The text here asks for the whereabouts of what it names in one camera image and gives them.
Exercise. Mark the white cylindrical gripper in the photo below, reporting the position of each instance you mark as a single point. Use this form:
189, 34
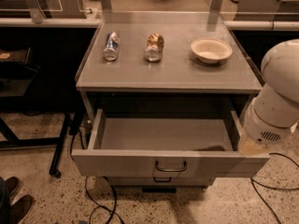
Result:
263, 131

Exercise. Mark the grey top drawer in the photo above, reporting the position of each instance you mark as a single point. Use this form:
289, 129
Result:
164, 149

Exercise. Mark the grey drawer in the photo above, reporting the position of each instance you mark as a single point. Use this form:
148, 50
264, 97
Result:
164, 149
161, 181

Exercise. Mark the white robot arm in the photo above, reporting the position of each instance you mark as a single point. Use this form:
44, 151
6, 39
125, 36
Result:
280, 71

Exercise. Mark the grey drawer cabinet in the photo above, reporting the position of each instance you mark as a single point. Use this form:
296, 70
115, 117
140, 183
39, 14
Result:
179, 86

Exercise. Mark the grey bottom drawer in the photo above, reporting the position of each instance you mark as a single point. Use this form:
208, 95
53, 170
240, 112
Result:
161, 181

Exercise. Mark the white paper bowl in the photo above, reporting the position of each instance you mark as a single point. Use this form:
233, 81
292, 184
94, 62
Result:
211, 50

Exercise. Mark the orange brown soda can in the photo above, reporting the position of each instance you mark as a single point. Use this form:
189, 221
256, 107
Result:
154, 48

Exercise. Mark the blue silver soda can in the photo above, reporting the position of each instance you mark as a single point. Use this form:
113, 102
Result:
111, 49

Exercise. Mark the dark shoe lower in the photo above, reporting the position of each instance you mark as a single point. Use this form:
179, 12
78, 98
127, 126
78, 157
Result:
20, 209

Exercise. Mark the dark shoe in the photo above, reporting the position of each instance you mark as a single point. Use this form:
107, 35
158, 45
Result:
20, 209
12, 184

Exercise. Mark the dark shoe upper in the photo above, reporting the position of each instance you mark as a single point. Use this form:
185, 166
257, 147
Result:
12, 184

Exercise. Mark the black table frame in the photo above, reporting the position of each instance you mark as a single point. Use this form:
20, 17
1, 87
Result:
11, 86

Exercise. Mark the white horizontal rail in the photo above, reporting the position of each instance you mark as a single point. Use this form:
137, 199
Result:
77, 23

